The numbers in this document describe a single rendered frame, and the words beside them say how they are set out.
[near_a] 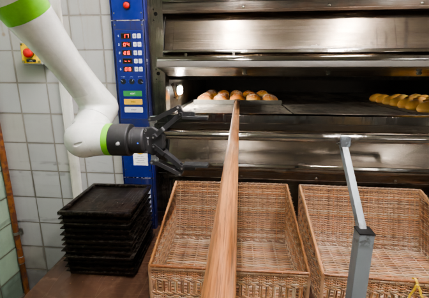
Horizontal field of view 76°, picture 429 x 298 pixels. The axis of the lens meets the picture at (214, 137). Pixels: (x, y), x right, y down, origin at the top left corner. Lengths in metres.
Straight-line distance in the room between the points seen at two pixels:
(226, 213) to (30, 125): 1.44
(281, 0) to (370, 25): 0.40
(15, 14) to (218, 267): 0.68
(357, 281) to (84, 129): 0.87
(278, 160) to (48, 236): 1.34
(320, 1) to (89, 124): 1.04
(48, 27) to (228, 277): 0.69
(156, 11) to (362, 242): 1.18
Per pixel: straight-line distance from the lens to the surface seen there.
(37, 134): 1.69
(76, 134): 0.83
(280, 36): 1.32
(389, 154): 1.52
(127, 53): 1.37
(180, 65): 1.18
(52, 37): 0.81
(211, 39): 1.31
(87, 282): 1.31
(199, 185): 1.38
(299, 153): 1.38
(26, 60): 1.57
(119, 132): 0.79
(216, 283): 0.26
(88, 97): 0.88
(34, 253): 2.02
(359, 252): 0.91
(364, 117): 1.43
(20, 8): 0.78
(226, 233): 0.32
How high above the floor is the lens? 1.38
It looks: 13 degrees down
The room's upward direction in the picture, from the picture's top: straight up
